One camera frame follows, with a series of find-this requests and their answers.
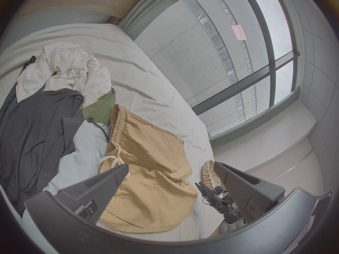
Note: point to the round woven basket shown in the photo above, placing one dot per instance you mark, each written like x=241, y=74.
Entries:
x=209, y=176

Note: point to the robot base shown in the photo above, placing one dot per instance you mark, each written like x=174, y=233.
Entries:
x=230, y=227

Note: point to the white garment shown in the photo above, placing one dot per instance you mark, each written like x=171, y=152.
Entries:
x=68, y=70

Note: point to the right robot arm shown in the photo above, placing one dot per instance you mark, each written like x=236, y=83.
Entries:
x=230, y=216

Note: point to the window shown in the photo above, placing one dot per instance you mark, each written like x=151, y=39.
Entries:
x=211, y=49

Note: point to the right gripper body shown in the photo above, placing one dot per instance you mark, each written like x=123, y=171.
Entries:
x=212, y=199

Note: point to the green garment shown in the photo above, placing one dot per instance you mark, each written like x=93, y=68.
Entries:
x=102, y=110

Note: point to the tan shorts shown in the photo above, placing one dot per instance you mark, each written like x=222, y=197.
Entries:
x=148, y=168

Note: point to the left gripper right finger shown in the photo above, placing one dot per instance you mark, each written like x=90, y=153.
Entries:
x=251, y=197

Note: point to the black T-shirt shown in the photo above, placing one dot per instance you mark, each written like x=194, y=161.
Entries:
x=31, y=131

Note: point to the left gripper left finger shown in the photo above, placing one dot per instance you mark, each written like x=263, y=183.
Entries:
x=98, y=192

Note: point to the bed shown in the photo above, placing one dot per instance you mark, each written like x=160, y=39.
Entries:
x=148, y=89

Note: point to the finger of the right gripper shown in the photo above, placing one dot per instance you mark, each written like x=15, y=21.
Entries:
x=206, y=191
x=200, y=189

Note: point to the pale blue garment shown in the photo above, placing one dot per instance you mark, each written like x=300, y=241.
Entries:
x=87, y=147

